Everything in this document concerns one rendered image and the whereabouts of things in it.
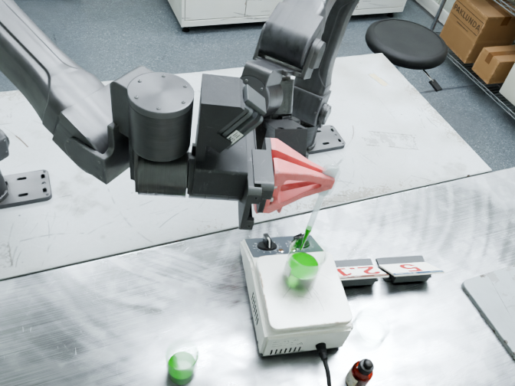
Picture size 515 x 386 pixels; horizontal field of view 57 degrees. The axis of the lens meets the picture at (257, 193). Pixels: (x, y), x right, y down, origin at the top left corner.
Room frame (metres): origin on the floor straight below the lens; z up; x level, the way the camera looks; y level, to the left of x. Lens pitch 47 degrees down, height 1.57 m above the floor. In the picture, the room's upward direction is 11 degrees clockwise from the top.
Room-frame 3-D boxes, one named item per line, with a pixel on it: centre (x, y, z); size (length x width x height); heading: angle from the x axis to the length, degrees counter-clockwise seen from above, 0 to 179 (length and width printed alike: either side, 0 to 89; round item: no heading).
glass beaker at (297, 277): (0.39, -0.08, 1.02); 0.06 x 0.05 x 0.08; 145
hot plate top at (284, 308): (0.38, -0.09, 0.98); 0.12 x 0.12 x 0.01; 18
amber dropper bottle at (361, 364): (0.29, -0.19, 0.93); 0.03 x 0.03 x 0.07
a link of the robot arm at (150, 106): (0.35, 0.13, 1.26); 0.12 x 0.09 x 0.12; 65
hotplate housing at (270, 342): (0.40, -0.08, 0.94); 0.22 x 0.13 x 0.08; 18
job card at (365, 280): (0.48, -0.18, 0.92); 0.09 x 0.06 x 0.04; 107
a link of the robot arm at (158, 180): (0.34, 0.10, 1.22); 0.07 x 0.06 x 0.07; 101
